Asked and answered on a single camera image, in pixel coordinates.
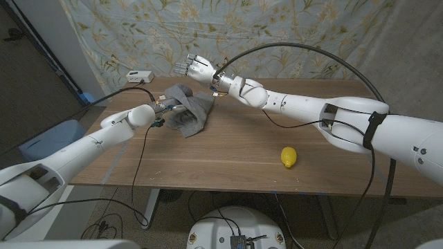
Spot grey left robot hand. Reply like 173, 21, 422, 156
155, 96, 190, 113

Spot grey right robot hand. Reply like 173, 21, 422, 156
174, 53, 222, 87

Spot grey shorts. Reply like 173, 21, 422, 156
163, 82, 216, 138

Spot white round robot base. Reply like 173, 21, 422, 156
186, 206, 287, 249

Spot yellow lemon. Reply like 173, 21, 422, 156
280, 146, 298, 169

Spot white power strip box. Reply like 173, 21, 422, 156
125, 71, 155, 84

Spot floral butterfly backdrop cloth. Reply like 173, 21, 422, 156
58, 0, 395, 101

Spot grey tape strip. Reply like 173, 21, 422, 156
102, 141, 129, 184

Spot dark round grille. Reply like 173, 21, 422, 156
158, 189, 184, 204

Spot white table leg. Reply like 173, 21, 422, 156
318, 195, 338, 241
141, 188, 162, 231

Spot grey electronics box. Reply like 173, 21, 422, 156
230, 234, 255, 249

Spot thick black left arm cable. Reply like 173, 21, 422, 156
0, 86, 156, 155

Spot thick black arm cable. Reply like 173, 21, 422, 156
0, 86, 156, 155
214, 41, 397, 249

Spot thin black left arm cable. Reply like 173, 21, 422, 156
26, 124, 153, 228

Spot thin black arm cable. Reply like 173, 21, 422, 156
262, 109, 377, 249
26, 124, 153, 228

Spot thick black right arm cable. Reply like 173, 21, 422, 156
214, 41, 397, 249

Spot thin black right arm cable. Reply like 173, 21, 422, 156
262, 109, 377, 249

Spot black floor cable bundle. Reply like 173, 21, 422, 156
81, 212, 124, 240

